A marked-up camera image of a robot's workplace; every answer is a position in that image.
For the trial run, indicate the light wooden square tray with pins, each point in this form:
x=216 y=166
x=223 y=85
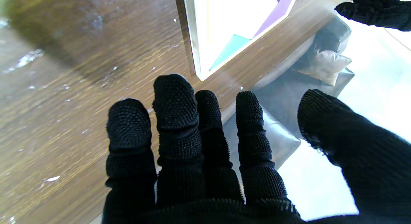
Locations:
x=192 y=34

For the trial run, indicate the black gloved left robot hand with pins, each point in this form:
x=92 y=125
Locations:
x=379 y=10

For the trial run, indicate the purple tangram triangle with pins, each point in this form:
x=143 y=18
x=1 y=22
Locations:
x=276 y=12

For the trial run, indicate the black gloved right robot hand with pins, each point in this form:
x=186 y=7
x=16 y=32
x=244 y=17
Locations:
x=179 y=172

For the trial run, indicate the small blue tangram triangle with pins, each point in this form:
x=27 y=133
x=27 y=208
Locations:
x=231 y=50

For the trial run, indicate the white crumpled backdrop sheet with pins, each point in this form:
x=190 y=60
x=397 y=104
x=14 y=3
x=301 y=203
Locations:
x=379 y=89

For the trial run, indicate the dark brown leather sofa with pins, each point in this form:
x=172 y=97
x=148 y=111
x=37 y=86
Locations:
x=279 y=98

